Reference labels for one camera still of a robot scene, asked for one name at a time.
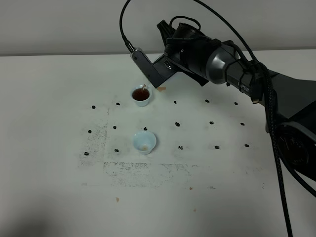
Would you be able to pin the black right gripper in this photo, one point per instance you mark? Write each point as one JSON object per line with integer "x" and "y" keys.
{"x": 187, "y": 50}

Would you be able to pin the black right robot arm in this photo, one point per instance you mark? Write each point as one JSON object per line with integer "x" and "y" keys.
{"x": 290, "y": 103}

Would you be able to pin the far light blue teacup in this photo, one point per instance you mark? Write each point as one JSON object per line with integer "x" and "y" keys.
{"x": 141, "y": 97}

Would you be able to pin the light blue teacup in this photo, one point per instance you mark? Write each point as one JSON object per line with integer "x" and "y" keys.
{"x": 141, "y": 97}
{"x": 144, "y": 142}

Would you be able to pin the near light blue teacup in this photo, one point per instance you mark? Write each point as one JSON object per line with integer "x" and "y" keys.
{"x": 144, "y": 142}

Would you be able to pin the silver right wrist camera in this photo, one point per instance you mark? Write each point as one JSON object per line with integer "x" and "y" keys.
{"x": 147, "y": 67}

